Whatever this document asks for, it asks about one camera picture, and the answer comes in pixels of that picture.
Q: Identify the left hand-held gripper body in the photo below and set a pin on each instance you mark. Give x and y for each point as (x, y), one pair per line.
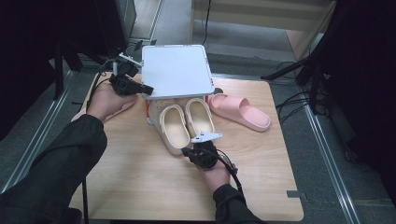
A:
(124, 85)

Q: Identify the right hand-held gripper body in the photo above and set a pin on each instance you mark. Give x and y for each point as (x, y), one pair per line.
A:
(205, 155)

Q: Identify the cream perforated clog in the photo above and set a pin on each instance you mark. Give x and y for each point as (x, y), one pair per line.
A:
(174, 130)
(199, 116)

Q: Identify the white two-tier shoe rack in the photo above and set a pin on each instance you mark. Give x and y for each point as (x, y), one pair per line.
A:
(176, 70)

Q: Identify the pink slide slipper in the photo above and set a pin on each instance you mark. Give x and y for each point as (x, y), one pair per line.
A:
(249, 116)
(77, 116)

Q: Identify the person's right hand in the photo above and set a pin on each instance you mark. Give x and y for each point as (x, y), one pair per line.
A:
(218, 177)

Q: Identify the person's left hand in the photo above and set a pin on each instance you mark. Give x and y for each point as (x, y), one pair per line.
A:
(104, 101)

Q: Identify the black cabinet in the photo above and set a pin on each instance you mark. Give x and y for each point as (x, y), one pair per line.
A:
(118, 25)

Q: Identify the black metal stand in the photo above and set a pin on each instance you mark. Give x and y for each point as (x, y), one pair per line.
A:
(58, 74)
(314, 81)

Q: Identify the grey tape piece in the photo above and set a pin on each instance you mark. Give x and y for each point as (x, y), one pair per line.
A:
(295, 194)

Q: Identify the dark curtain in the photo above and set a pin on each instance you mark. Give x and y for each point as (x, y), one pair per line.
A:
(25, 46)
(367, 77)

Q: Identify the light wooden furniture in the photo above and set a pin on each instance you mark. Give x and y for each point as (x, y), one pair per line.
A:
(264, 14)

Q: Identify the metal floor rail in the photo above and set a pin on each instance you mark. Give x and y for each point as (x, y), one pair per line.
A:
(43, 130)
(327, 158)

